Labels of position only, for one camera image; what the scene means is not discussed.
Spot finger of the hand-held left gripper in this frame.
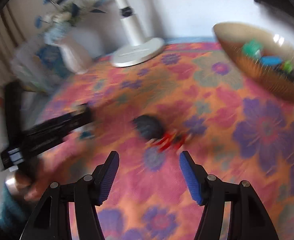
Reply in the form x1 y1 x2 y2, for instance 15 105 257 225
29 107 92 137
24 120 92 159

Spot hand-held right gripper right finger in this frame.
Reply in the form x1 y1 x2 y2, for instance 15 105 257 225
179 151 280 240

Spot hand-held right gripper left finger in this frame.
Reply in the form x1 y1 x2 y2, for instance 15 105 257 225
19 151 120 240

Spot black-haired red figurine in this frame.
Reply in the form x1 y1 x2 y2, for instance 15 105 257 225
132 114 190 153

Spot brown ribbed glass bowl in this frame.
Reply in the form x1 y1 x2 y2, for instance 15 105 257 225
213 22 294 104

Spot black toy figure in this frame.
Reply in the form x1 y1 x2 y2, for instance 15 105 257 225
272 65 294 83

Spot person's left forearm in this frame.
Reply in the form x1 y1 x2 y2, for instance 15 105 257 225
0 187 30 230

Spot person's left hand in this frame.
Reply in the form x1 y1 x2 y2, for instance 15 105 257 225
15 141 72 200

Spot floral woven cloth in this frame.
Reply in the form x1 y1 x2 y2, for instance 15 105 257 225
37 41 294 240

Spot beige curtain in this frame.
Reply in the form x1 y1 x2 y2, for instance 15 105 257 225
0 2 25 98

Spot row of books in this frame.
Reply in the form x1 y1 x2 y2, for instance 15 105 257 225
10 42 70 93

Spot white ribbed vase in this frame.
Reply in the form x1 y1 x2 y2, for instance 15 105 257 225
58 34 92 75

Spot blue and white artificial flowers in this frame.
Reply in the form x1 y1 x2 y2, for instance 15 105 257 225
34 0 110 43

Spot white desk lamp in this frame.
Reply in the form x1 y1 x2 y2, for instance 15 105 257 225
104 0 165 68

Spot silver bracelet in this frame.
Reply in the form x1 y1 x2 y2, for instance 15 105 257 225
5 174 20 195

